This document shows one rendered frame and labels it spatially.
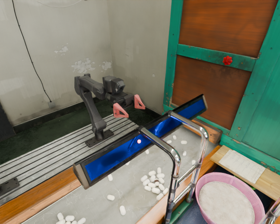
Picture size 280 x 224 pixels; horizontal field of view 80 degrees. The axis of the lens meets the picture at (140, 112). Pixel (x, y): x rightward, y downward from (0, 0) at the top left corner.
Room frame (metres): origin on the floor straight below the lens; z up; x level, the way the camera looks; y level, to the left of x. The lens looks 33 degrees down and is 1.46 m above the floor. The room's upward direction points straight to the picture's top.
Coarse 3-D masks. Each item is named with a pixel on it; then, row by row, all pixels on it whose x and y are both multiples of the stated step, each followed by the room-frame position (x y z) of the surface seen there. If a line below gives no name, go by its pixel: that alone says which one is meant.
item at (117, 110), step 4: (116, 104) 0.62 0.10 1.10; (112, 108) 0.62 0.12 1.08; (116, 108) 0.61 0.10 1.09; (120, 108) 0.60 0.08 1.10; (124, 108) 0.66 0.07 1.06; (116, 112) 0.62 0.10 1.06; (120, 112) 0.64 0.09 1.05; (124, 112) 0.59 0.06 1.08; (116, 116) 0.61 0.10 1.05; (120, 116) 0.60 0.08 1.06; (124, 116) 0.59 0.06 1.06
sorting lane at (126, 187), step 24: (192, 144) 0.76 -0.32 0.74; (120, 168) 0.58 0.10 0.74; (144, 168) 0.58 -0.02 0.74; (168, 168) 0.58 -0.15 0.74; (72, 192) 0.45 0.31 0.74; (96, 192) 0.45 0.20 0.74; (120, 192) 0.45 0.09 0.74; (144, 192) 0.45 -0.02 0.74; (48, 216) 0.34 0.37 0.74; (96, 216) 0.34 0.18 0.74; (120, 216) 0.34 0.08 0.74
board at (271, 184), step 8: (216, 152) 0.66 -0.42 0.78; (224, 152) 0.66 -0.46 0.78; (216, 160) 0.60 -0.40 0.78; (224, 168) 0.56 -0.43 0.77; (240, 176) 0.50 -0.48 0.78; (264, 176) 0.50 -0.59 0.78; (272, 176) 0.50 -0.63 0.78; (256, 184) 0.46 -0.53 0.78; (264, 184) 0.46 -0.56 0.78; (272, 184) 0.46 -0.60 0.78; (264, 192) 0.43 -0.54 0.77; (272, 192) 0.42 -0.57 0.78
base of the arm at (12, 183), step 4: (8, 180) 0.55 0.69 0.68; (12, 180) 0.55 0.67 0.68; (16, 180) 0.55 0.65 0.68; (0, 184) 0.53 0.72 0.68; (4, 184) 0.53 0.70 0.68; (8, 184) 0.53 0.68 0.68; (12, 184) 0.53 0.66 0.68; (16, 184) 0.53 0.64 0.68; (0, 188) 0.50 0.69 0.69; (4, 188) 0.51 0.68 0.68; (8, 188) 0.51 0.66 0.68; (12, 188) 0.51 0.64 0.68; (0, 192) 0.48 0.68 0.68; (4, 192) 0.48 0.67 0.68
